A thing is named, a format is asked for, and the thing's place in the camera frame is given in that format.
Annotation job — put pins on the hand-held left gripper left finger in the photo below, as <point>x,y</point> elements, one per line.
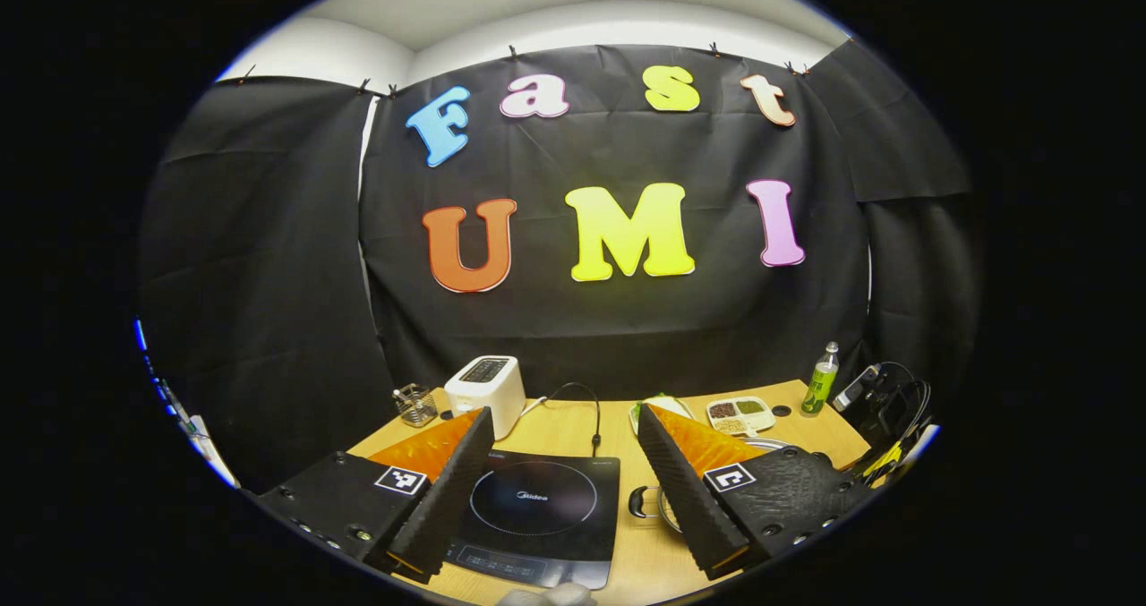
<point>452,499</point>

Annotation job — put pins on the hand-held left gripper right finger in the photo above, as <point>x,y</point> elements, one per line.
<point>680,499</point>

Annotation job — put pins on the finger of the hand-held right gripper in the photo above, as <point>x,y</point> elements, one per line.
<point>882,463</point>

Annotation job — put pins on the stainless steel pot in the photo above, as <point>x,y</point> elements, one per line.
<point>641,501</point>

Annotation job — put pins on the black induction cooktop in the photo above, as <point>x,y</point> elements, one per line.
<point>537,499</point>

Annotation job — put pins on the green drink bottle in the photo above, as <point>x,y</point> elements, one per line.
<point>819,382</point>

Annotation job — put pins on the small soybeans pile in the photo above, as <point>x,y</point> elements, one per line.
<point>731,425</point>

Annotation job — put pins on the white rectangular plate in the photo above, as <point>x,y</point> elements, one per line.
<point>637,413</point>

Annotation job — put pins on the dark red beans pile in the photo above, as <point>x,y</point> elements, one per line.
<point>722,410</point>

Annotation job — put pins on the sandwich with lettuce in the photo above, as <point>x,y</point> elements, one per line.
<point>664,400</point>

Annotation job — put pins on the white divided tray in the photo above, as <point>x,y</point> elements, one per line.
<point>740,416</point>

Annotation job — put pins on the white toaster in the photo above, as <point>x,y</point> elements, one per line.
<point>488,391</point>

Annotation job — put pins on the green mung beans pile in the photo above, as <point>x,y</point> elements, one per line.
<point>750,406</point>

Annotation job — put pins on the black backdrop cloth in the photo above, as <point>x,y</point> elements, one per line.
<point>627,337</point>

